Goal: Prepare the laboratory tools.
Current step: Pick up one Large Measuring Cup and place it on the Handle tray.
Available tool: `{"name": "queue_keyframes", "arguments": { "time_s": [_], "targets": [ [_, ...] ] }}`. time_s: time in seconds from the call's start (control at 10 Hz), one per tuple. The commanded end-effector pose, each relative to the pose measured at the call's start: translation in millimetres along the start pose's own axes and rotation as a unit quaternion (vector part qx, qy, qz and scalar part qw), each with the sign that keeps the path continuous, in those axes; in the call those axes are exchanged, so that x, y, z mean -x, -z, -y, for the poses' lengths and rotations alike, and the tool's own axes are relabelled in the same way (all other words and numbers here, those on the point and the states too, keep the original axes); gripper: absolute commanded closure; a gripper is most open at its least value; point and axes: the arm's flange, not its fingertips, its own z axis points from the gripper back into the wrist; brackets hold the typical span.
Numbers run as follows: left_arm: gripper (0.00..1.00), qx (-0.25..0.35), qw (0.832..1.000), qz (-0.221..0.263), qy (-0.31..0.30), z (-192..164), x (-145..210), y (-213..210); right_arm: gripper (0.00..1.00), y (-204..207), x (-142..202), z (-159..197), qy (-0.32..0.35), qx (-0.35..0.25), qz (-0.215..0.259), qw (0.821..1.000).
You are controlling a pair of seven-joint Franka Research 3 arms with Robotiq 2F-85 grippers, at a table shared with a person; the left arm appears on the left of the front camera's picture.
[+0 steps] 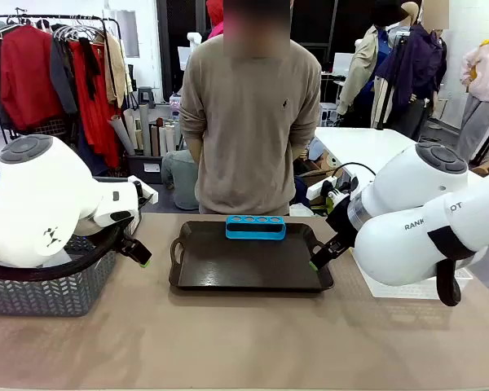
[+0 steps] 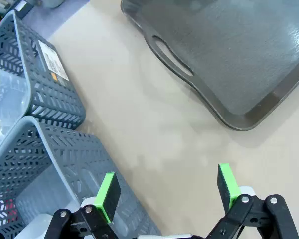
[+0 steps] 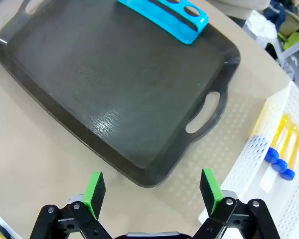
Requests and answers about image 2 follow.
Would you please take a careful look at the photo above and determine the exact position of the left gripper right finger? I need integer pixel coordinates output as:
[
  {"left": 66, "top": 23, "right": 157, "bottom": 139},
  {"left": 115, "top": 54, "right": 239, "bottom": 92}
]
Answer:
[{"left": 205, "top": 163, "right": 299, "bottom": 239}]

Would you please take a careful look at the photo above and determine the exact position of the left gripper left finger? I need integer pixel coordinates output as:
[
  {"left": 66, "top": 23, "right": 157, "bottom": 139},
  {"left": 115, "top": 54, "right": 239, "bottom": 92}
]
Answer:
[{"left": 43, "top": 172, "right": 122, "bottom": 239}]

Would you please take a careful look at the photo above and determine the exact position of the clear plastic measuring cup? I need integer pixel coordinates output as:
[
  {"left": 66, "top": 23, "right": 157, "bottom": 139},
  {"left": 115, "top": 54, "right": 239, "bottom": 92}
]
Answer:
[{"left": 0, "top": 65, "right": 32, "bottom": 156}]

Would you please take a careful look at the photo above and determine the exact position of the grey plastic lattice basket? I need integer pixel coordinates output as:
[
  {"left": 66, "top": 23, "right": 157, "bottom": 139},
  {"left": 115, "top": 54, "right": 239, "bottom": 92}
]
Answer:
[{"left": 0, "top": 116, "right": 162, "bottom": 239}]

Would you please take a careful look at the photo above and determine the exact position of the grey basket with label sticker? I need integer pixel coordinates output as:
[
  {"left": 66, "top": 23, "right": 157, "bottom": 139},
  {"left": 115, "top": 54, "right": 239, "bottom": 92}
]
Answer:
[{"left": 0, "top": 9, "right": 87, "bottom": 130}]

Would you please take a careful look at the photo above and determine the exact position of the dark brown serving tray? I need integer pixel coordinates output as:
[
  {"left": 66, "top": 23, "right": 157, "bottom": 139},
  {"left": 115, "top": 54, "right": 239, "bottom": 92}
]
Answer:
[{"left": 120, "top": 0, "right": 299, "bottom": 132}]

